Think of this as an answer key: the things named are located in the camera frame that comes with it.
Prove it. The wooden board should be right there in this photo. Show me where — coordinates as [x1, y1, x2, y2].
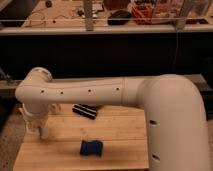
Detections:
[13, 105, 148, 171]

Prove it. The orange red basket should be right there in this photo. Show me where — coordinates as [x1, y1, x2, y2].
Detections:
[132, 5, 152, 25]

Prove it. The clear glass jar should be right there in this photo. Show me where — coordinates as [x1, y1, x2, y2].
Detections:
[50, 104, 61, 115]

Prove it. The black object on bench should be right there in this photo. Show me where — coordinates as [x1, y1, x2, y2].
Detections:
[107, 10, 131, 25]

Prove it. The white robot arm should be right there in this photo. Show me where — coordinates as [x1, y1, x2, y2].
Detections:
[15, 67, 211, 171]

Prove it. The grey metal post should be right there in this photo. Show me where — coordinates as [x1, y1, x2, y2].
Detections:
[175, 0, 193, 30]
[83, 0, 94, 31]

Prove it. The blue cloth roll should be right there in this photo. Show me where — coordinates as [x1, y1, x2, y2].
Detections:
[80, 140, 103, 156]

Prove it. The black striped box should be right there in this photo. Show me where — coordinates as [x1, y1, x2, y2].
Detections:
[72, 104, 98, 120]

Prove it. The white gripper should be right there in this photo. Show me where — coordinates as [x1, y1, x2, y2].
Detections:
[20, 107, 48, 134]

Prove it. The grey metal post right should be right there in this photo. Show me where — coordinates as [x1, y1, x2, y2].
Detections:
[175, 0, 193, 30]

